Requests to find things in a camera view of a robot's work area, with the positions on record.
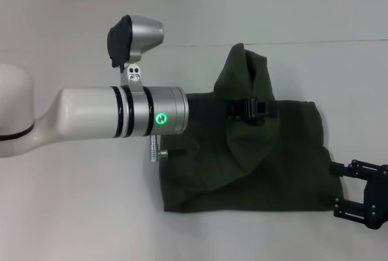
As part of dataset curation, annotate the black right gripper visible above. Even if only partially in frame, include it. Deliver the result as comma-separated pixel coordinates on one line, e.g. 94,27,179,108
328,158,388,231

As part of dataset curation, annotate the dark green printed t-shirt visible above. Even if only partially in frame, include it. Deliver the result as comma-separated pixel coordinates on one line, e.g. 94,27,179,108
159,42,345,214

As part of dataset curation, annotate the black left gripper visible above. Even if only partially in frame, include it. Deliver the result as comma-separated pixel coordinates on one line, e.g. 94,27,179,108
185,92,271,120

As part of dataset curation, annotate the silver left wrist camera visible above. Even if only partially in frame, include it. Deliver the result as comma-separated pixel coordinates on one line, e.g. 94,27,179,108
105,14,165,88

